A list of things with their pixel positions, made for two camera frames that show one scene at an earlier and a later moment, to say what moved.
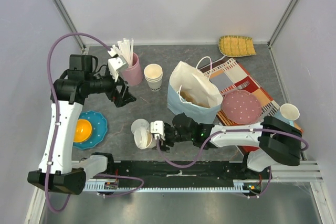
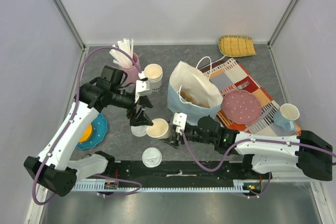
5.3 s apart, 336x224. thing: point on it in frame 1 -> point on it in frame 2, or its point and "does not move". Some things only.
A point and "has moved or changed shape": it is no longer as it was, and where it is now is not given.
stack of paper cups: [154, 74] does not move
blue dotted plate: [99, 129] does not move
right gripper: [166, 137] does not move
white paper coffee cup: [150, 142] has moved or changed shape
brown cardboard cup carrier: [187, 97] does not move
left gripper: [117, 97] -> [140, 118]
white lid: [140, 137] -> [151, 157]
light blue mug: [287, 113] does not move
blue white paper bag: [191, 92] does not move
